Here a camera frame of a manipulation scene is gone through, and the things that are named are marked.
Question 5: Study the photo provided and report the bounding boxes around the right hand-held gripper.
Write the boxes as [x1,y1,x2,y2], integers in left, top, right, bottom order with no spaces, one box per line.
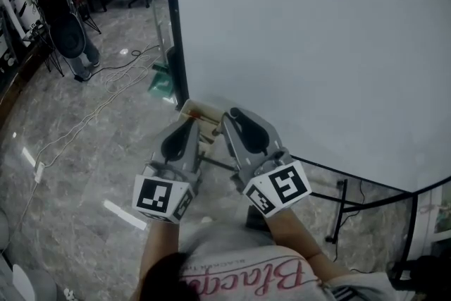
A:
[220,106,314,220]

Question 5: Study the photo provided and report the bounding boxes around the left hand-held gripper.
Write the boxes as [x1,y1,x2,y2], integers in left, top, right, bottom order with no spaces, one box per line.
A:
[132,119,204,225]

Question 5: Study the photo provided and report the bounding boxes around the person's left forearm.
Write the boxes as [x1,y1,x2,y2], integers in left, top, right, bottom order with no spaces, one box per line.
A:
[138,219,181,295]

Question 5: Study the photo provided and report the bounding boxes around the white board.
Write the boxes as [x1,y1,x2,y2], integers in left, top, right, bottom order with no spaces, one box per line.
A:
[163,0,451,281]

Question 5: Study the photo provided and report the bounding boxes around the green dustpan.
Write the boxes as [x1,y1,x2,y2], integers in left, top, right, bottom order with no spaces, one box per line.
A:
[147,62,176,100]

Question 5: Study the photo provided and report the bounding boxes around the white power strip cable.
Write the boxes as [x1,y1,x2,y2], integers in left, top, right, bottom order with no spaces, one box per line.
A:
[12,44,161,233]

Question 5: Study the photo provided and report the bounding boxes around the person's right forearm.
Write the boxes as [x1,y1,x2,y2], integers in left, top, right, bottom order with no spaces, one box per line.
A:
[266,202,354,280]

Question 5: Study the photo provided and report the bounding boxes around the white rounded panel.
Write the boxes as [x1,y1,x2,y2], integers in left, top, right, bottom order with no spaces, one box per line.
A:
[11,263,37,301]

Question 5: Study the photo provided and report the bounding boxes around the black bag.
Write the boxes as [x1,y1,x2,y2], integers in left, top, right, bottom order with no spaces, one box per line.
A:
[386,254,451,294]

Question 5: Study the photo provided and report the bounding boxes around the person's white printed shirt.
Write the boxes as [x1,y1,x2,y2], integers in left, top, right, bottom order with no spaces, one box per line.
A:
[175,217,401,301]

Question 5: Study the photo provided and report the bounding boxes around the small cream box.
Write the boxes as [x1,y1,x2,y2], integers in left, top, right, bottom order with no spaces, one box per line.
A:
[178,98,227,146]

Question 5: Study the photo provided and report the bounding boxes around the white case with black band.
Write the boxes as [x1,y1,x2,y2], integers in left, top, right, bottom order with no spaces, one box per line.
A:
[13,0,40,31]

